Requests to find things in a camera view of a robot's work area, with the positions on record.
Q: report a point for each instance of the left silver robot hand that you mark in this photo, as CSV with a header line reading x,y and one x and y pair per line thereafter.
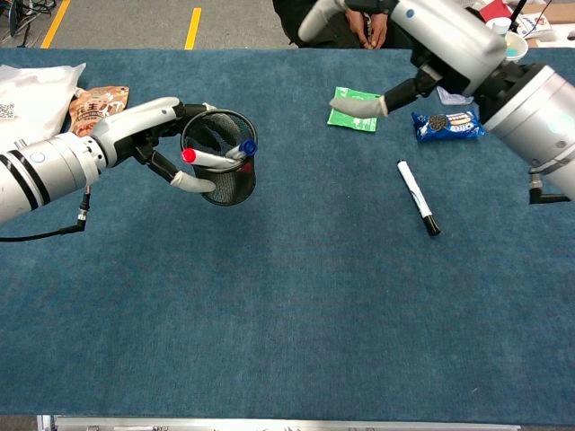
x,y
130,125

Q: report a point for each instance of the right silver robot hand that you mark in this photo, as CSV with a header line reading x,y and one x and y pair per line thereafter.
x,y
453,40

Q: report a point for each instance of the red cap marker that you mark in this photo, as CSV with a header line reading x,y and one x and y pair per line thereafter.
x,y
211,159

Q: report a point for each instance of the blue cap marker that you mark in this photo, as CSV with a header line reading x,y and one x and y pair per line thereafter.
x,y
247,147

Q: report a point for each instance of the black mesh pen holder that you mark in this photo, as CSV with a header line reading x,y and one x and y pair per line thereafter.
x,y
233,188

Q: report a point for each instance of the black cap marker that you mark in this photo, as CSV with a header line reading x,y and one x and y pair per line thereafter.
x,y
415,193

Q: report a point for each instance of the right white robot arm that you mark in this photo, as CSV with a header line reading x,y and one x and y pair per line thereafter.
x,y
539,116

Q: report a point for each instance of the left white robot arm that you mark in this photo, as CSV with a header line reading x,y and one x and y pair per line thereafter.
x,y
45,170

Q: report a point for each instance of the orange peanut snack pouch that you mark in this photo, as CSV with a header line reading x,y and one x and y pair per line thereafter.
x,y
90,112

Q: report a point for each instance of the white green tube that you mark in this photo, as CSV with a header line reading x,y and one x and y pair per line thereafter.
x,y
501,24

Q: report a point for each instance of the red item in basket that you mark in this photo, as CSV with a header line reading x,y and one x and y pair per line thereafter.
x,y
494,9

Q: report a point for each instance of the clear plastic box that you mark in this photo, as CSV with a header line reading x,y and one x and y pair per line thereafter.
x,y
449,98

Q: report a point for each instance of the white paper cup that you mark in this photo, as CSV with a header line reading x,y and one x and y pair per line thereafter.
x,y
516,47

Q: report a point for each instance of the white blue printed pack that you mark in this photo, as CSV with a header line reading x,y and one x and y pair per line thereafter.
x,y
536,24

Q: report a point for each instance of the blue Oreo cookie pack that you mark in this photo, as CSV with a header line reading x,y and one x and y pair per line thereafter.
x,y
449,126

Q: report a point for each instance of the white plastic bag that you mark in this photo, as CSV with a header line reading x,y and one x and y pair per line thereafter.
x,y
27,99

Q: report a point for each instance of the brown cardboard box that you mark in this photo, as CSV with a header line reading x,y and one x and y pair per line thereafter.
x,y
557,11

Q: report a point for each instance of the green sachet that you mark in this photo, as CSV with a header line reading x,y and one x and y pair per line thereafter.
x,y
350,125

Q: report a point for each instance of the seated person in dark clothes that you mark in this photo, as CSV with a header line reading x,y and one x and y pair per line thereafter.
x,y
287,27

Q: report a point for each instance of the aluminium table edge rail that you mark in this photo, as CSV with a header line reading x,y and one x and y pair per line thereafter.
x,y
269,424

